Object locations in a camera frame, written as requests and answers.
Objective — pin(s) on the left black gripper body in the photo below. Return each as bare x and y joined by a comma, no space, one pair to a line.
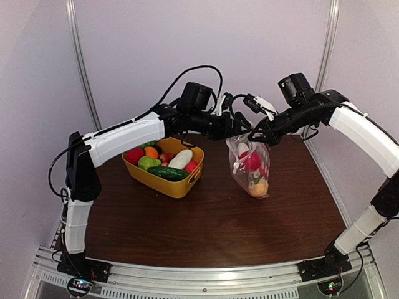
222,130

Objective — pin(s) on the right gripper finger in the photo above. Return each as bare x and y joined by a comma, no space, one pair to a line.
261,137
261,126

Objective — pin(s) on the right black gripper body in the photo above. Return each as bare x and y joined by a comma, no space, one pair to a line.
296,118

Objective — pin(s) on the clear zip top bag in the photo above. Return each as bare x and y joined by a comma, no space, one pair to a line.
240,175

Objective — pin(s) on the large red tomato toy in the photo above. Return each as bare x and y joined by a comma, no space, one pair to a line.
252,162

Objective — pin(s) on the yellow cauliflower toy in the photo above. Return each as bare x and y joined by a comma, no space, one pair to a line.
259,190

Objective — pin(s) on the white cabbage toy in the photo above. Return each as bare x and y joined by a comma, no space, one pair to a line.
243,150

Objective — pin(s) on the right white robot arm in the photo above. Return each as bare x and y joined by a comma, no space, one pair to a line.
332,109

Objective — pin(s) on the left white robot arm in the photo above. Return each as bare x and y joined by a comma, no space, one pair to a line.
94,149

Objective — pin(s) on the pink radish toy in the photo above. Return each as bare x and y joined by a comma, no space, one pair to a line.
191,166

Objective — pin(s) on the white eggplant toy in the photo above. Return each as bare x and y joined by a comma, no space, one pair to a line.
182,159

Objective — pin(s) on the green cucumber toy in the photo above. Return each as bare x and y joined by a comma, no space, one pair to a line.
167,173

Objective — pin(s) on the green grapes toy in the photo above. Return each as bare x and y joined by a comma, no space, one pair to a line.
148,144

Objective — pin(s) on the orange fruit toy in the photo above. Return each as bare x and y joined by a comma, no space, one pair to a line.
151,152

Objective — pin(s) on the light green pepper toy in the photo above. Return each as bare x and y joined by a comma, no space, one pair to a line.
146,162

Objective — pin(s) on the small red fruit toy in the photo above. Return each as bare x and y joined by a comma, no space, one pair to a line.
134,155

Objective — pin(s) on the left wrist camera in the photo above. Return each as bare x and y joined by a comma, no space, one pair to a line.
222,104

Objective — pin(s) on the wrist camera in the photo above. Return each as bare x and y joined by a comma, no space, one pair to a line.
222,104
259,105

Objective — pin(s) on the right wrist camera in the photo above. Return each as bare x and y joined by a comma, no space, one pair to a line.
259,105

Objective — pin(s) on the right aluminium frame post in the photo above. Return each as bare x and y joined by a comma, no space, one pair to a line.
329,41

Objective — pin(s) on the aluminium frame post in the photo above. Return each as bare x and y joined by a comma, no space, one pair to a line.
329,41
79,56

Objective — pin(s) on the aluminium front rail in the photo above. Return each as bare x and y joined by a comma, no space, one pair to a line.
276,280

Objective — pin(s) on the left aluminium frame post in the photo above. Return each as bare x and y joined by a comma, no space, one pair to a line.
79,56

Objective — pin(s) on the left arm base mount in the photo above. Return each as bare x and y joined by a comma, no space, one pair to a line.
83,274

